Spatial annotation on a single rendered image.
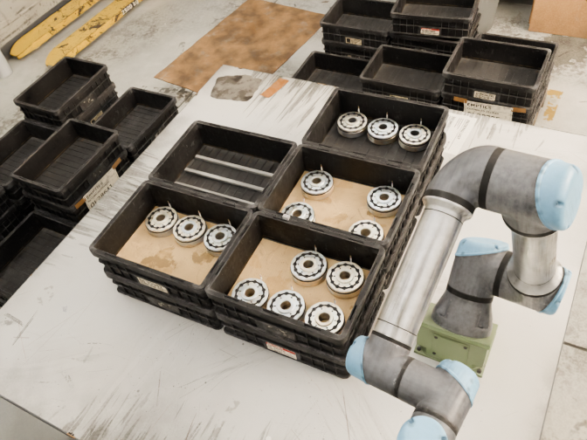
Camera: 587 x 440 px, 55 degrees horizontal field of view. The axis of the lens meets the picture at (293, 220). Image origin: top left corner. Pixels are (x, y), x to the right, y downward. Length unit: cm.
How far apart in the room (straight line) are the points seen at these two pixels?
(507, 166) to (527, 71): 184
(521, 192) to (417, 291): 24
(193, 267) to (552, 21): 297
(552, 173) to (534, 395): 73
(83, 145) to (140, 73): 138
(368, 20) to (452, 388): 271
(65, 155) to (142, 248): 113
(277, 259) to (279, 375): 32
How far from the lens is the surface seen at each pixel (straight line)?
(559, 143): 218
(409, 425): 93
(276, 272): 161
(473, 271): 143
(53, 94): 328
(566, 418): 237
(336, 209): 173
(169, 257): 174
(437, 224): 104
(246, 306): 145
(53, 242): 279
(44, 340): 191
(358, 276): 154
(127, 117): 310
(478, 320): 146
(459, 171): 105
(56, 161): 283
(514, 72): 284
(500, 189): 103
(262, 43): 409
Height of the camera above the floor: 213
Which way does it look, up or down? 49 degrees down
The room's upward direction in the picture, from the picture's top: 12 degrees counter-clockwise
